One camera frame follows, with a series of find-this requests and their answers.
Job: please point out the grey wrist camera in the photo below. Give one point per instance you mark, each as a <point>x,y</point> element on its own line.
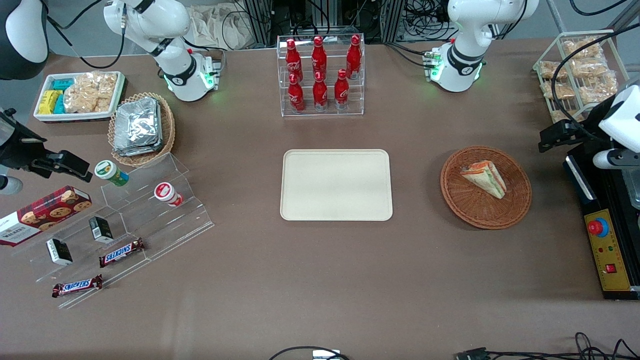
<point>615,159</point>
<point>9,185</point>

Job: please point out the yellow snack packet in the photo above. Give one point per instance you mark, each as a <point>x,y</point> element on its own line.
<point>48,101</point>

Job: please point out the clear crispy snack packet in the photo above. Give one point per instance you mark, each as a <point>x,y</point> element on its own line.
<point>552,69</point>
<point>597,90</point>
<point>590,67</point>
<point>582,48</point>
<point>559,91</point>
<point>560,115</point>

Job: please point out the small black box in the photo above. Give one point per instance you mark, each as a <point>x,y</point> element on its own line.
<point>101,230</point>
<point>59,251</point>

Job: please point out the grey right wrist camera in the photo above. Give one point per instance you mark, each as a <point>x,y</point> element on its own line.
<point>9,185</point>

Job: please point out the red cola bottle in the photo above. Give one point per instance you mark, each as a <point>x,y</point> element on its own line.
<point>296,95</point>
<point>320,92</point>
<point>319,57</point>
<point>354,57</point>
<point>292,60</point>
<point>341,90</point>

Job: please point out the clear acrylic stepped stand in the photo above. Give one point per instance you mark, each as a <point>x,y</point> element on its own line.
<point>165,225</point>

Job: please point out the triangle sandwich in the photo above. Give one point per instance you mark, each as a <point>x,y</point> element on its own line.
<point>485,179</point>

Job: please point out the red yogurt cup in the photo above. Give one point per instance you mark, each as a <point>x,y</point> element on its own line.
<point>165,192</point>

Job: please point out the black machine yellow panel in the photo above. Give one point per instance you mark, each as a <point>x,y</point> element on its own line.
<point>607,260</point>

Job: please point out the beige plastic tray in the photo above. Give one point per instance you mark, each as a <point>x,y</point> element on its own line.
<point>336,185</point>

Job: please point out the teal snack packet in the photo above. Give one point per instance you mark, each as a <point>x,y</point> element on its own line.
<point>59,105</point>
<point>63,84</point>

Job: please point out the beige cloth bag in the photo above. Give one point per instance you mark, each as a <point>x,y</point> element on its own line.
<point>220,27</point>

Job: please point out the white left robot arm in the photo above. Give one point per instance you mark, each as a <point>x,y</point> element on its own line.
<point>465,30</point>

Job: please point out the small white device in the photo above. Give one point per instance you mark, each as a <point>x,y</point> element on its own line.
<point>326,355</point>

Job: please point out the red tartan cookie box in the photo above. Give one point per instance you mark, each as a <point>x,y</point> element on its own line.
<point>45,212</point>

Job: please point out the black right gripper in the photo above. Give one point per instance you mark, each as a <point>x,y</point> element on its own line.
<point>21,150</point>

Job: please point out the brown Snickers bar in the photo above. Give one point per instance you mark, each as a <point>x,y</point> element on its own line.
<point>121,253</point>
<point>77,286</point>

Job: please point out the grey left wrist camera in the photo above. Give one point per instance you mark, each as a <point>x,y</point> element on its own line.
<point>615,159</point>

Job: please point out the silver foil packet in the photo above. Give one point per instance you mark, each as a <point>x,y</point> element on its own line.
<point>135,151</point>
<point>137,122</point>

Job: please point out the green yogurt cup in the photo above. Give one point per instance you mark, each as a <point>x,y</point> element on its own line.
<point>107,171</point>

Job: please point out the oval light wicker basket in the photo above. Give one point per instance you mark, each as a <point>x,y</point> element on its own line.
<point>168,125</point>

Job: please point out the red emergency stop button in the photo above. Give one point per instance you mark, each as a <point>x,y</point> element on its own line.
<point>596,227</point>

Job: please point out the white rectangular dish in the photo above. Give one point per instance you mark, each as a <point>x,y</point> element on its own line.
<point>80,117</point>

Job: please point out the aluminium frame post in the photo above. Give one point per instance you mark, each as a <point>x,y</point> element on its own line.
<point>260,20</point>
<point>392,20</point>

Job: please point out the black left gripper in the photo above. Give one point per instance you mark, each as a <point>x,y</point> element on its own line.
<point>589,129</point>

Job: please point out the clear rice cracker bag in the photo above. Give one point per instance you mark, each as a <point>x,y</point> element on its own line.
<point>90,92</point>

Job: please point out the round brown wicker basket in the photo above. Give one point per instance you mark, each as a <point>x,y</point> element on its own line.
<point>475,210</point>

